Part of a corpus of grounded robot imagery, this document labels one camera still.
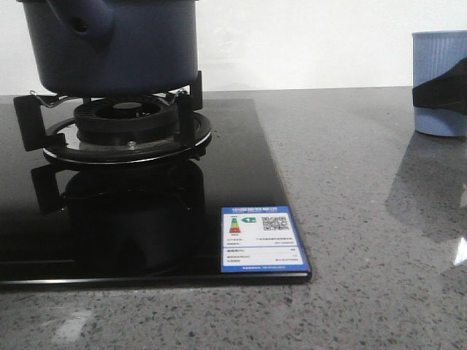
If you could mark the blue white energy label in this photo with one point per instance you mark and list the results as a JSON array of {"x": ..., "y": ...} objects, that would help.
[{"x": 261, "y": 239}]

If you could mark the black gripper finger cup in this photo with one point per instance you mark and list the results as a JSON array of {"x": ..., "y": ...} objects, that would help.
[{"x": 447, "y": 91}]

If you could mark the black metal pot support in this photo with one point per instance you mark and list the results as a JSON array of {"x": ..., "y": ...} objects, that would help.
[{"x": 60, "y": 142}]

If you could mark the light blue ribbed cup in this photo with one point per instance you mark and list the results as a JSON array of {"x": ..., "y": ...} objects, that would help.
[{"x": 434, "y": 53}]

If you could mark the black gas burner head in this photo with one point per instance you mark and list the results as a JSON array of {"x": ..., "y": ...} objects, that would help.
[{"x": 117, "y": 121}]

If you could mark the black glass gas stove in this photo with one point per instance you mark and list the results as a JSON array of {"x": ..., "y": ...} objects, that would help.
[{"x": 158, "y": 225}]

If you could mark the dark blue cooking pot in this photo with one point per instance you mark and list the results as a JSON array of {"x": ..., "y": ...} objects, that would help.
[{"x": 113, "y": 48}]

